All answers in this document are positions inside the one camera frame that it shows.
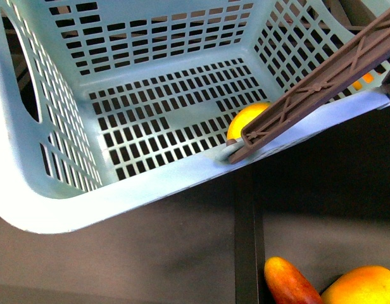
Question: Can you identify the light blue plastic basket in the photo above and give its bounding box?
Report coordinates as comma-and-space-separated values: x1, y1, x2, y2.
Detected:
0, 1, 390, 234

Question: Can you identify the brown basket handle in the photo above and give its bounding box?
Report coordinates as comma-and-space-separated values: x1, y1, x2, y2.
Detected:
229, 8, 390, 164

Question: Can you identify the yellow orange mango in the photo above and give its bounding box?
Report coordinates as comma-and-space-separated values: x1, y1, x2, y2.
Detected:
321, 265, 390, 303

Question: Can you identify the red yellow mango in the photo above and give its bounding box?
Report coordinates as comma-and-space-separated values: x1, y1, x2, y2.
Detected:
264, 256, 323, 304

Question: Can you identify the black bin divider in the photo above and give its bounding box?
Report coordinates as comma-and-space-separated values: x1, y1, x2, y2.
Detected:
234, 167, 264, 303

